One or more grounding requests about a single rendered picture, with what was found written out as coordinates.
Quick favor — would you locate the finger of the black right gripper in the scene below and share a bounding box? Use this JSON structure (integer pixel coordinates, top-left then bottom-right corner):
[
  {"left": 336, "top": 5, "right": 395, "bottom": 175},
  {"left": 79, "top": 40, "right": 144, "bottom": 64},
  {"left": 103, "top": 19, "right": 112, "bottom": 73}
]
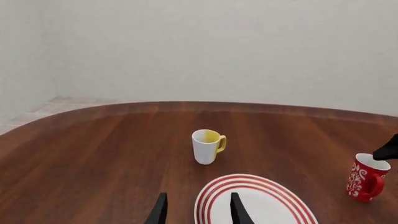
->
[{"left": 372, "top": 133, "right": 398, "bottom": 161}]

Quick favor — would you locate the red mug with white pattern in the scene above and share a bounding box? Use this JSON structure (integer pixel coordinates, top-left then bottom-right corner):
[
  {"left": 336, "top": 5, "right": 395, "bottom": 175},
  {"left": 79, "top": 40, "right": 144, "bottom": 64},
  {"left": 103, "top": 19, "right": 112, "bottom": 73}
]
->
[{"left": 345, "top": 152, "right": 392, "bottom": 203}]

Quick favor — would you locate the white and yellow mug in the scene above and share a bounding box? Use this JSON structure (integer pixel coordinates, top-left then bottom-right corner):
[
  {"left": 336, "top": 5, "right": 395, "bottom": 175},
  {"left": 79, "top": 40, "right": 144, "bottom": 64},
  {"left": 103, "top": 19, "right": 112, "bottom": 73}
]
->
[{"left": 191, "top": 129, "right": 228, "bottom": 166}]

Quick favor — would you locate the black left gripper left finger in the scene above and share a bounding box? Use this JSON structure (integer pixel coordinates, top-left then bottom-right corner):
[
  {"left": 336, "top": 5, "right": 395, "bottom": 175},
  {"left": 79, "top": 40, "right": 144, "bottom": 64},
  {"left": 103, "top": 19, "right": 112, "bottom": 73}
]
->
[{"left": 144, "top": 192, "right": 168, "bottom": 224}]

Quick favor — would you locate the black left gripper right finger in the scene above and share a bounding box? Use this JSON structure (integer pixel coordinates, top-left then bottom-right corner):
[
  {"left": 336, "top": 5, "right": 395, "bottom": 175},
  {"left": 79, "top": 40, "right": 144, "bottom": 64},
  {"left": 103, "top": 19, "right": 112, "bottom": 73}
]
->
[{"left": 230, "top": 192, "right": 255, "bottom": 224}]

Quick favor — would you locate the white plate with red rings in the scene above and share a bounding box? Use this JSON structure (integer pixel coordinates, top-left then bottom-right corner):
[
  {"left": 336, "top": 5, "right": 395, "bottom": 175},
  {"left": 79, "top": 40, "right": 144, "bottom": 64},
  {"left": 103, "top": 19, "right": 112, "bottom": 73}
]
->
[{"left": 193, "top": 173, "right": 320, "bottom": 224}]

